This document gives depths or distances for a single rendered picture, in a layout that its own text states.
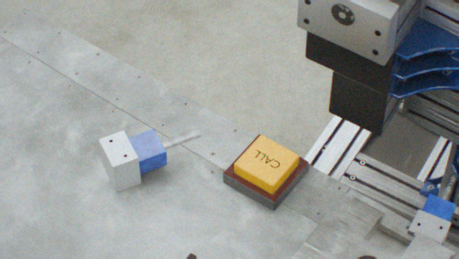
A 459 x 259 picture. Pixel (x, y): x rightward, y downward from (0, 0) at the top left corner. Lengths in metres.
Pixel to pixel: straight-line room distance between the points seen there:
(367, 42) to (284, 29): 1.34
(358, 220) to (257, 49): 1.45
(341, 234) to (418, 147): 1.00
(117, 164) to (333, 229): 0.29
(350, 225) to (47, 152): 0.44
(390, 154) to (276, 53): 0.58
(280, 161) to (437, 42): 0.28
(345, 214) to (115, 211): 0.30
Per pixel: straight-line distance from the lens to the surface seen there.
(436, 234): 1.22
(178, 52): 2.57
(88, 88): 1.43
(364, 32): 1.29
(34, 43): 1.51
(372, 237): 1.20
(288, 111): 2.44
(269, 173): 1.27
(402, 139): 2.15
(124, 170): 1.28
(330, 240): 1.16
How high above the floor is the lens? 1.85
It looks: 50 degrees down
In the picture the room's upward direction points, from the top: straight up
